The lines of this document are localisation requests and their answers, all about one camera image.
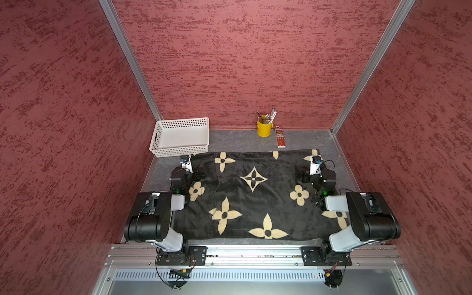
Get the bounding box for black pillowcase with beige flowers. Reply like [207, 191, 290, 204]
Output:
[173, 149, 340, 241]

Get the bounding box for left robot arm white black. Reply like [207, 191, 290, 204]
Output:
[124, 167, 208, 267]

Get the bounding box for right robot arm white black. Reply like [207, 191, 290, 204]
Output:
[297, 169, 401, 269]

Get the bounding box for white perforated plastic basket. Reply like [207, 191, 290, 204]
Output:
[149, 118, 210, 158]

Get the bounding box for red flat box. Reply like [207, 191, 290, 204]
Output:
[275, 126, 286, 149]

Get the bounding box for yellow pen cup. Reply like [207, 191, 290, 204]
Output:
[257, 122, 273, 138]

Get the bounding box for pens in cup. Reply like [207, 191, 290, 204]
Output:
[256, 108, 277, 125]

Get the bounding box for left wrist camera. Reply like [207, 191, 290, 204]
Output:
[180, 154, 193, 173]

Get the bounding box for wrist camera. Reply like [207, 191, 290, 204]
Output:
[180, 154, 193, 173]
[309, 156, 323, 175]

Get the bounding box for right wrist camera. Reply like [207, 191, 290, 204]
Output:
[309, 156, 323, 175]

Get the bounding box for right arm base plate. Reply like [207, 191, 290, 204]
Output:
[300, 247, 352, 267]

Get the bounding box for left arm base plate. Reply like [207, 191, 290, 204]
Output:
[156, 245, 208, 267]

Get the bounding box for aluminium front rail frame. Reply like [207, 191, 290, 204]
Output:
[93, 243, 417, 295]

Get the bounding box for left corner aluminium post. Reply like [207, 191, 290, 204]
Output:
[99, 0, 163, 121]

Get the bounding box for corner aluminium post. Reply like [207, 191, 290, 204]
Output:
[331, 0, 415, 137]
[99, 0, 163, 121]

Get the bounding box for right corner aluminium post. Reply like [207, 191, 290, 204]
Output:
[331, 0, 415, 137]

